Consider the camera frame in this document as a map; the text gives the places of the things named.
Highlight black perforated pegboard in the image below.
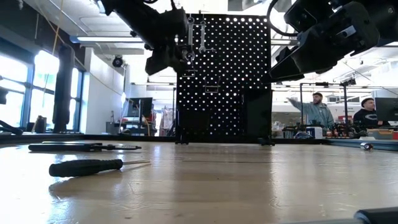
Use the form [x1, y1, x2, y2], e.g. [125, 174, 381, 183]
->
[176, 12, 273, 146]

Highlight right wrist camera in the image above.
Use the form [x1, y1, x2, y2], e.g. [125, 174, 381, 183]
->
[284, 0, 335, 34]

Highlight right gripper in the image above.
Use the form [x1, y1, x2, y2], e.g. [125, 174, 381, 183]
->
[269, 2, 380, 83]

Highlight small silver wrench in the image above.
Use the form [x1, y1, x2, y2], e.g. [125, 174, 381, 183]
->
[198, 20, 208, 54]

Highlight black aluminium table frame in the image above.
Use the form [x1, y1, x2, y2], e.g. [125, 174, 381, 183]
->
[0, 133, 398, 152]

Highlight black wire stripper pliers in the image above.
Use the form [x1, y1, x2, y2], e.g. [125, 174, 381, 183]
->
[27, 141, 142, 153]

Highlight black tubular rig frame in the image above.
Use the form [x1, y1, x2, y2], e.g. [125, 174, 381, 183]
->
[299, 81, 351, 127]

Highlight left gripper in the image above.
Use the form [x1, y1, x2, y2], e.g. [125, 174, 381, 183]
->
[144, 7, 190, 75]

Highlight wire loop tool holder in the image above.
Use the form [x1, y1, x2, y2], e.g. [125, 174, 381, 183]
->
[203, 76, 221, 93]
[180, 60, 197, 78]

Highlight long black-handled screwdriver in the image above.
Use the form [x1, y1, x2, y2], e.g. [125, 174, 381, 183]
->
[276, 207, 398, 224]

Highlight dark building column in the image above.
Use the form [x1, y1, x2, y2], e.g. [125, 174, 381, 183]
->
[52, 44, 76, 134]

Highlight small black-handled screwdriver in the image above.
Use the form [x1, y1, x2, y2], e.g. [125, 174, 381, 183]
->
[49, 158, 152, 178]

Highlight tan storage box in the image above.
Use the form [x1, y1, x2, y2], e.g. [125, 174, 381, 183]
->
[366, 128, 395, 140]

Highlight black computer monitor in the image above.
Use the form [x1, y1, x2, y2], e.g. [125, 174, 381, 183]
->
[374, 96, 398, 123]
[128, 97, 154, 118]

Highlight black pegboard bin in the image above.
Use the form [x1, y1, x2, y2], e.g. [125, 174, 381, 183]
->
[244, 88, 273, 138]

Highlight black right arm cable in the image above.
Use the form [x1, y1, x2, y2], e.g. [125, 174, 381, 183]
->
[266, 0, 301, 37]

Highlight person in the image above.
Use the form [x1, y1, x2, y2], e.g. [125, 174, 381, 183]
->
[352, 97, 391, 128]
[286, 91, 336, 133]

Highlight brown bag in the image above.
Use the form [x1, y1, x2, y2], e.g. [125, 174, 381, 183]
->
[34, 115, 47, 134]

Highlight long ceiling light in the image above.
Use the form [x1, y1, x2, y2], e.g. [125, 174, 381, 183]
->
[70, 35, 147, 44]

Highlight large silver wrench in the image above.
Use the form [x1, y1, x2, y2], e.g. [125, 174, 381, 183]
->
[186, 17, 197, 62]

